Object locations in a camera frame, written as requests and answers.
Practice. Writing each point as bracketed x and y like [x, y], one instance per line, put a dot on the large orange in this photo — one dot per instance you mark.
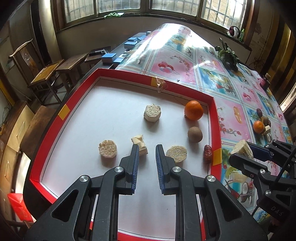
[193, 110]

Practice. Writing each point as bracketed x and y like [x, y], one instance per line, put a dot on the clear tape strip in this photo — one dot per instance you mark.
[160, 83]

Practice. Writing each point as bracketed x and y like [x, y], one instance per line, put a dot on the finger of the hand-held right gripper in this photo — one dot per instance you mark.
[245, 165]
[261, 152]

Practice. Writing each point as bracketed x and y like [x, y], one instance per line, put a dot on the red and white bag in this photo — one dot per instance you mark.
[233, 31]

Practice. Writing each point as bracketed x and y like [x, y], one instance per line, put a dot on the light wooden cabinet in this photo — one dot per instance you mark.
[16, 129]

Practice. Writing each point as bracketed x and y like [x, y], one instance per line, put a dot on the flat black tray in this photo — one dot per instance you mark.
[98, 52]

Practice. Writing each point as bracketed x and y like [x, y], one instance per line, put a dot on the dark red jar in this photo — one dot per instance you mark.
[264, 82]

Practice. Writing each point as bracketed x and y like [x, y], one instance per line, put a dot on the barred window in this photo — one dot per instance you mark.
[173, 7]

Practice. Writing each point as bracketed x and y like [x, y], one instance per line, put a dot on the printed plastic tablecloth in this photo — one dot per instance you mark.
[180, 62]

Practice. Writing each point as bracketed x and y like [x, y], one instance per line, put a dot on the brown wooden seat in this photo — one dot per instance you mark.
[38, 129]

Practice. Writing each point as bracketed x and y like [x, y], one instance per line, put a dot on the peeled sugarcane piece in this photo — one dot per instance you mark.
[176, 153]
[140, 144]
[241, 149]
[152, 112]
[107, 148]
[267, 130]

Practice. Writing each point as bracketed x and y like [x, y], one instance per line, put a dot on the brown round fruit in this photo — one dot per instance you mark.
[266, 120]
[195, 134]

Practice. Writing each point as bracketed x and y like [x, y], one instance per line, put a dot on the red cardboard tray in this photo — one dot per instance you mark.
[92, 111]

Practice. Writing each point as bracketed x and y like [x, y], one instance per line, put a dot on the red date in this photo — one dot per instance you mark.
[208, 153]
[259, 112]

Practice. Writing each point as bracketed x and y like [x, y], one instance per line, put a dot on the red plastic bag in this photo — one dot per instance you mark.
[19, 206]

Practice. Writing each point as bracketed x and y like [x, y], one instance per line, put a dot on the dark green leafy vegetable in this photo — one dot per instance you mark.
[227, 56]

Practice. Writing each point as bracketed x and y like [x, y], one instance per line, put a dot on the green bottle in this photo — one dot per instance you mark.
[242, 34]

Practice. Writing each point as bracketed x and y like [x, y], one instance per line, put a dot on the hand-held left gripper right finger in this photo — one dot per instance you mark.
[159, 169]

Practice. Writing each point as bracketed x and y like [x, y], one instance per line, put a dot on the dark wooden chair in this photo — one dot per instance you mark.
[44, 74]

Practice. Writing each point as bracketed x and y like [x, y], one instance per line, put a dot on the small orange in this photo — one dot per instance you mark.
[258, 126]

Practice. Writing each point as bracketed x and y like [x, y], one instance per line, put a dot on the green cloth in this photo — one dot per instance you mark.
[113, 15]

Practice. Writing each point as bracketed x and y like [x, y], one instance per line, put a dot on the row of blue boxes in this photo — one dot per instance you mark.
[108, 58]

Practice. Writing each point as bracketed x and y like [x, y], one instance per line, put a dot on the dark wooden stool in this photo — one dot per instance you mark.
[71, 62]

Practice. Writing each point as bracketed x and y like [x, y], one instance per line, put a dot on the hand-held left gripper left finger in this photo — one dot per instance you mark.
[135, 166]

